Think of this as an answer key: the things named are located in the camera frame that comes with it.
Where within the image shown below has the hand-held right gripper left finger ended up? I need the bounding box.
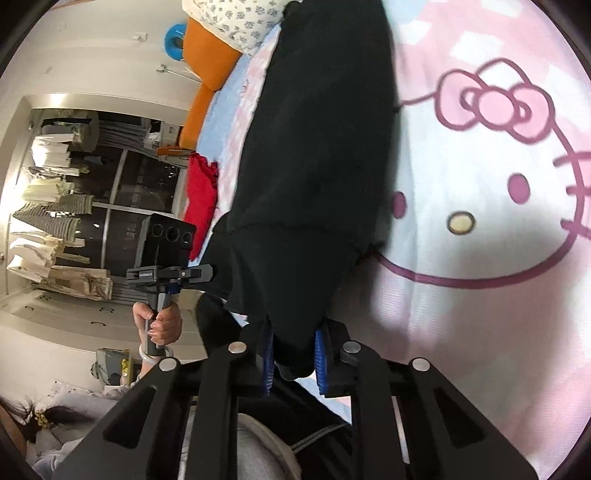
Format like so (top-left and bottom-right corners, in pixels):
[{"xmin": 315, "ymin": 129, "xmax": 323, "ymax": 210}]
[{"xmin": 30, "ymin": 320, "xmax": 278, "ymax": 480}]

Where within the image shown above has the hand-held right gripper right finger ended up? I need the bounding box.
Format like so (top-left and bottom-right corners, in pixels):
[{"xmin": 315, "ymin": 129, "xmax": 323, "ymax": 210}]
[{"xmin": 314, "ymin": 320, "xmax": 541, "ymax": 480}]

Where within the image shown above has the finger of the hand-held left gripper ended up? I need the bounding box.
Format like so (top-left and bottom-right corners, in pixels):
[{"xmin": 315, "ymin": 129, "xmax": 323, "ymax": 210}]
[{"xmin": 182, "ymin": 264, "xmax": 217, "ymax": 283}]

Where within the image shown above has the black garment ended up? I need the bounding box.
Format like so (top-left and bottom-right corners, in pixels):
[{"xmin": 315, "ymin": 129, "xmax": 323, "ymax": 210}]
[{"xmin": 201, "ymin": 0, "xmax": 400, "ymax": 381}]

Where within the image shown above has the person's grey-sleeved left forearm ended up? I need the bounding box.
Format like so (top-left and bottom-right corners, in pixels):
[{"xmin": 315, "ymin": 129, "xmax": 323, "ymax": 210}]
[{"xmin": 104, "ymin": 364, "xmax": 153, "ymax": 402}]

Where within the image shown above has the person's left hand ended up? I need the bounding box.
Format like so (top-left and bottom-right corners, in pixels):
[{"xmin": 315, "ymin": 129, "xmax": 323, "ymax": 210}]
[{"xmin": 133, "ymin": 302, "xmax": 184, "ymax": 348}]

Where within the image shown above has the red cloth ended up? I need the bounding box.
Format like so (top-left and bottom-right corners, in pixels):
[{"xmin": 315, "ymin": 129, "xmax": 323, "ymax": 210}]
[{"xmin": 182, "ymin": 152, "xmax": 220, "ymax": 261}]

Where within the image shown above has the beige hanging garment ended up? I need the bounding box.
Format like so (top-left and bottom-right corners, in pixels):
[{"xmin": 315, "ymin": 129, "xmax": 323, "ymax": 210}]
[{"xmin": 46, "ymin": 265, "xmax": 114, "ymax": 301}]

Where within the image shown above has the striped hanging shirt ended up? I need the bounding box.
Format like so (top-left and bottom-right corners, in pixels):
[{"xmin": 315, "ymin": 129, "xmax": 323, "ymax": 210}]
[{"xmin": 11, "ymin": 194, "xmax": 95, "ymax": 245}]

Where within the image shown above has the cream hanging garment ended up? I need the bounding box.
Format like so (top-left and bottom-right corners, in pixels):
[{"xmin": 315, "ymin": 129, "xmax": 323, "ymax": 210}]
[{"xmin": 21, "ymin": 178, "xmax": 75, "ymax": 204}]

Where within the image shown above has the light blue bed sheet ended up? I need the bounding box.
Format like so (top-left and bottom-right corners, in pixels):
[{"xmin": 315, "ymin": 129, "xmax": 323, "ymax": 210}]
[{"xmin": 198, "ymin": 23, "xmax": 287, "ymax": 222}]

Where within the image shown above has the orange bed headboard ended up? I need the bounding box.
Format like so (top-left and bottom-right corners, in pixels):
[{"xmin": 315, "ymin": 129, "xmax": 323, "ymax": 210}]
[{"xmin": 178, "ymin": 18, "xmax": 243, "ymax": 148}]

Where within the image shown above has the person's dark hair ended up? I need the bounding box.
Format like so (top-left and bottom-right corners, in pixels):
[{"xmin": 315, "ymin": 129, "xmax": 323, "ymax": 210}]
[{"xmin": 0, "ymin": 397, "xmax": 63, "ymax": 457}]

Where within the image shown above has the pink checked cat-print blanket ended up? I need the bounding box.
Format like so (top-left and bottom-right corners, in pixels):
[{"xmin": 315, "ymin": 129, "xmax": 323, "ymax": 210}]
[{"xmin": 217, "ymin": 0, "xmax": 591, "ymax": 480}]

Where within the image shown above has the white bracelet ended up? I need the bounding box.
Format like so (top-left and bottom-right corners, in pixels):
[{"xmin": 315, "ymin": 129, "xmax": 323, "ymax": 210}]
[{"xmin": 139, "ymin": 344, "xmax": 174, "ymax": 364}]

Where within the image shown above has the blue round wall fixture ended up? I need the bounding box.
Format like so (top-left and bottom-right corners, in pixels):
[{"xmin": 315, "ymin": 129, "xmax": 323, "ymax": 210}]
[{"xmin": 164, "ymin": 23, "xmax": 188, "ymax": 61}]

